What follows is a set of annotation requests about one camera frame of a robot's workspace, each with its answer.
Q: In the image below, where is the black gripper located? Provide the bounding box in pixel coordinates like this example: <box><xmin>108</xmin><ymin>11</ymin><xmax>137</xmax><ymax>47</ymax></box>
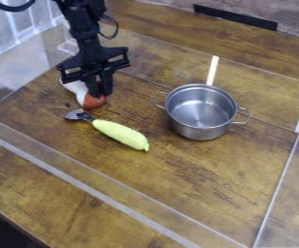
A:
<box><xmin>56</xmin><ymin>37</ymin><xmax>129</xmax><ymax>98</ymax></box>

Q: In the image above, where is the brown white plush mushroom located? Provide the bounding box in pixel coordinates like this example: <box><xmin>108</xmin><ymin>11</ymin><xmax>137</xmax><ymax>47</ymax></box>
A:
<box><xmin>61</xmin><ymin>80</ymin><xmax>107</xmax><ymax>109</ymax></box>

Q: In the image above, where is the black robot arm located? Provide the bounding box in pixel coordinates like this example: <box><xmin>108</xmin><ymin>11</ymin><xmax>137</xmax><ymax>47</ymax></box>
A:
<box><xmin>53</xmin><ymin>0</ymin><xmax>129</xmax><ymax>98</ymax></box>

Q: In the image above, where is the silver metal pot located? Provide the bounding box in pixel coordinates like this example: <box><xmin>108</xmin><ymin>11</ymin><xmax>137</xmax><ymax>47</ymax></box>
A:
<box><xmin>152</xmin><ymin>83</ymin><xmax>250</xmax><ymax>140</ymax></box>

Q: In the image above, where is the black strip on table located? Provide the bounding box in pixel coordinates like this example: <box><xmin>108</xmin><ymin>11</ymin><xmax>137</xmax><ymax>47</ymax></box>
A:
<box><xmin>192</xmin><ymin>4</ymin><xmax>277</xmax><ymax>31</ymax></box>

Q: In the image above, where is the black cable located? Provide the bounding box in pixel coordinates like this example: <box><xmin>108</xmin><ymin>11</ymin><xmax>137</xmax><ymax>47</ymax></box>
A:
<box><xmin>0</xmin><ymin>0</ymin><xmax>120</xmax><ymax>41</ymax></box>

